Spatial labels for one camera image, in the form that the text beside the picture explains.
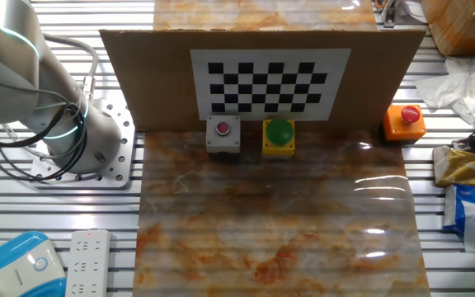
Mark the grey box red flat button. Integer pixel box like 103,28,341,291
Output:
205,115,242,154

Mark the yellow box green mushroom button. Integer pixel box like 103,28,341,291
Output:
261,118,296,160

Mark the orange marble pattern mat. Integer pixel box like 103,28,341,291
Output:
132,130,431,297
153,0,379,32

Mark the black white checkerboard sheet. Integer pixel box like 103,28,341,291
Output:
190,48,352,122

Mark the orange box red mushroom button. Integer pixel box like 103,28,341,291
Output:
381,104,427,144

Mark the white power strip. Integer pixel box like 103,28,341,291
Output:
64,229,111,297

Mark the crumpled white tissue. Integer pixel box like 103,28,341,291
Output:
415,55,475,127

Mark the gold foil packet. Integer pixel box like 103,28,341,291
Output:
432,145,475,194

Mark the brown cardboard box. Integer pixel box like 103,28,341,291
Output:
421,0,475,58

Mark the blue white plastic device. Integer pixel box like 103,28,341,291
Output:
0,230,68,297

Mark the brown cardboard wall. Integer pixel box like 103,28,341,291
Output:
99,28,427,134

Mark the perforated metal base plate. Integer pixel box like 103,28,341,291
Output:
30,97,136,190

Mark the thick grey robot cable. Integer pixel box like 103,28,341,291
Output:
41,33,101,102

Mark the metal bracket with orange wires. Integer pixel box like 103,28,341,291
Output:
375,0,400,29

